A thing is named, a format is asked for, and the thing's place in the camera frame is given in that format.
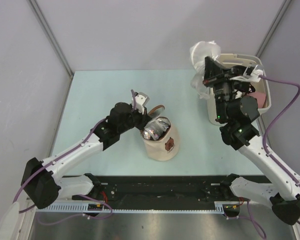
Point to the white bra from bag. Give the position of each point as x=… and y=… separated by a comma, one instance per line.
x=198, y=53

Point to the aluminium frame post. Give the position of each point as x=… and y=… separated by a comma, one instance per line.
x=47, y=30
x=286, y=4

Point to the pink bra cup in basket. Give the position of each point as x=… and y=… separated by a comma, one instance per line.
x=260, y=98

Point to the aluminium frame post right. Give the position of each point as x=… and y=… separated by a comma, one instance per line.
x=286, y=4

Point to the grey slotted cable duct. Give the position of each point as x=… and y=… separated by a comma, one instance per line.
x=214, y=207

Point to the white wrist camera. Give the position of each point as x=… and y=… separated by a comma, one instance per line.
x=139, y=101
x=250, y=75

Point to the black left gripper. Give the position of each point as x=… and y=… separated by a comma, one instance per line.
x=144, y=119

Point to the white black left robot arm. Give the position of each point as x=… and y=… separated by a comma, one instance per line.
x=42, y=179

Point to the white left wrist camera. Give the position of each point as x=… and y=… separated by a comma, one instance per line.
x=139, y=101

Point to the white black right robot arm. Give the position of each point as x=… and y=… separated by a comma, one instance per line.
x=236, y=111

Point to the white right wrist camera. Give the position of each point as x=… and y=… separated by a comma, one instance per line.
x=250, y=75

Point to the black garment in basket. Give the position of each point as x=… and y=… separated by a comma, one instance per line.
x=239, y=84

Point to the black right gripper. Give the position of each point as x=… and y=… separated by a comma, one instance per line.
x=215, y=74

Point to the aluminium frame post left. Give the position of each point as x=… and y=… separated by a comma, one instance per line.
x=47, y=30

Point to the cream plastic laundry basket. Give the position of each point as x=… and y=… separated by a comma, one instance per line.
x=229, y=60

